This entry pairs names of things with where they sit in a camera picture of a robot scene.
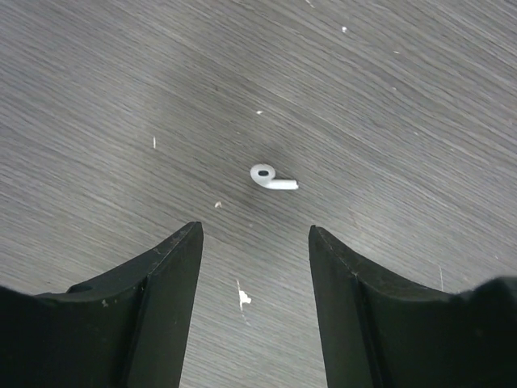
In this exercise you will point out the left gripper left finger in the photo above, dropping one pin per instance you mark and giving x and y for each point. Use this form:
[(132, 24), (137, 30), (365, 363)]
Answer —
[(127, 327)]

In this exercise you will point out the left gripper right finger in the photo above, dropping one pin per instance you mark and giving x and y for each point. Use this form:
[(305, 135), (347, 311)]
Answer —
[(379, 329)]

